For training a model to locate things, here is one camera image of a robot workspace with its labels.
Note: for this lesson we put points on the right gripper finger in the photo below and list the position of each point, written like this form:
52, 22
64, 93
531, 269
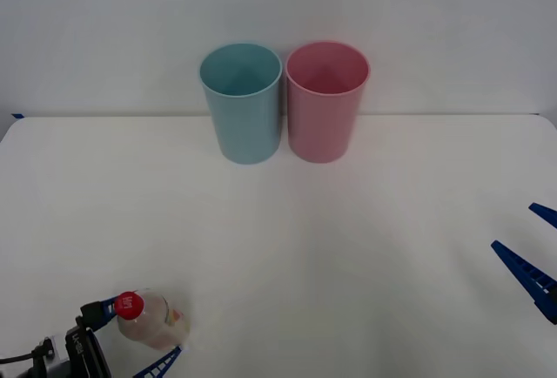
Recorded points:
528, 275
546, 213

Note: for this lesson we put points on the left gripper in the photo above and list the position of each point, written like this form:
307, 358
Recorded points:
93, 358

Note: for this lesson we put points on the clear bottle with red cap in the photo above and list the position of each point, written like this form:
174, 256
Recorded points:
152, 319

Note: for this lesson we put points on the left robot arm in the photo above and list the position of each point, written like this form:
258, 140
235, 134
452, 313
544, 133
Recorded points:
54, 352

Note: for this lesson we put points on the pale blue plastic bin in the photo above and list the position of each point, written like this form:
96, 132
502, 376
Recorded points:
248, 130

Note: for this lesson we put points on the pink plastic bin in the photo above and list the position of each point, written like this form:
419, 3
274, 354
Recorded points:
322, 125

